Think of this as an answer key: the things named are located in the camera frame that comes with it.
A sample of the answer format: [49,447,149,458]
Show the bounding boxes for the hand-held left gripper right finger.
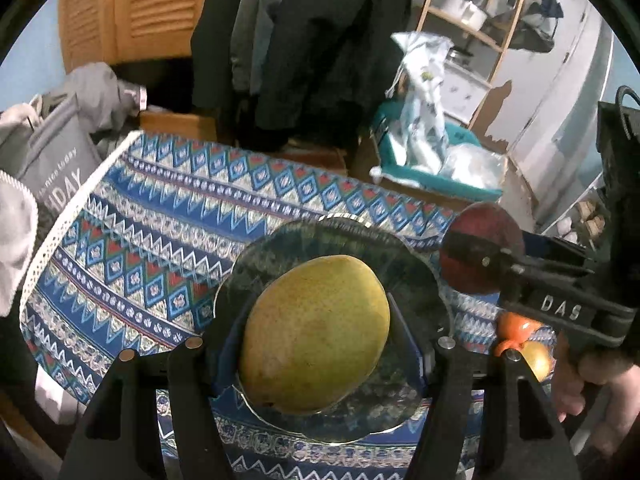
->
[387,295,583,480]

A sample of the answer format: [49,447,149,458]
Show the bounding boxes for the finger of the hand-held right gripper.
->
[520,230,597,274]
[442,230,532,282]

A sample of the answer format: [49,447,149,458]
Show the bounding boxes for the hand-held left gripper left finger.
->
[59,305,248,480]

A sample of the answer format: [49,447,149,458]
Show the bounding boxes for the red apple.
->
[440,203,526,296]

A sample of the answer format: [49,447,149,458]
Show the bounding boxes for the yellow green mango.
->
[239,255,392,416]

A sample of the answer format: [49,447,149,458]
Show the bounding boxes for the round glass plate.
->
[212,215,453,443]

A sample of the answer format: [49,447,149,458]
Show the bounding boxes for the person's right hand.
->
[552,332,640,456]

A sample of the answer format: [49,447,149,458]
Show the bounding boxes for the assorted pairs of shoes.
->
[557,200,606,243]

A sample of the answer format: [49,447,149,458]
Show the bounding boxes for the grey shoe rack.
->
[542,170,608,247]

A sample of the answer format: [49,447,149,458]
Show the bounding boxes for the clear plastic bag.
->
[440,144,506,191]

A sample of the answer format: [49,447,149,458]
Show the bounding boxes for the teal plastic crate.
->
[372,102,503,202]

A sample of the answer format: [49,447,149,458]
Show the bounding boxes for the white door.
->
[507,0,616,221]

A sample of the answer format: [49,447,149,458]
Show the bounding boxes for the blue patterned tablecloth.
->
[20,130,556,480]

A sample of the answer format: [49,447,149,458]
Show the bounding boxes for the white printed plastic bag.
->
[387,31,453,173]

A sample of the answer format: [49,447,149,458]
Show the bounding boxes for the white patterned storage box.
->
[442,62,493,116]

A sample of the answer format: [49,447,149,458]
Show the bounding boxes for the black plastic bag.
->
[510,0,564,53]

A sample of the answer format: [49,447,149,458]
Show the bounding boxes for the wooden shelf rack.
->
[415,0,533,131]

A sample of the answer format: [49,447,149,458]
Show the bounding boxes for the white knitted cloth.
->
[0,170,40,317]

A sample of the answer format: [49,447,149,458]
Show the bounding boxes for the white enamel pot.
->
[440,0,488,31]

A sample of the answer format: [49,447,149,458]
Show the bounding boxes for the grey tote bag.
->
[0,95,103,211]

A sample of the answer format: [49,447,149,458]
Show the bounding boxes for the black hanging coat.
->
[190,0,413,148]

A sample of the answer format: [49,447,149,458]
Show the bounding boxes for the grey cloth pile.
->
[45,62,148,141]

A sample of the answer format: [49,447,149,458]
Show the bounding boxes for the wooden louvered door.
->
[57,0,221,68]

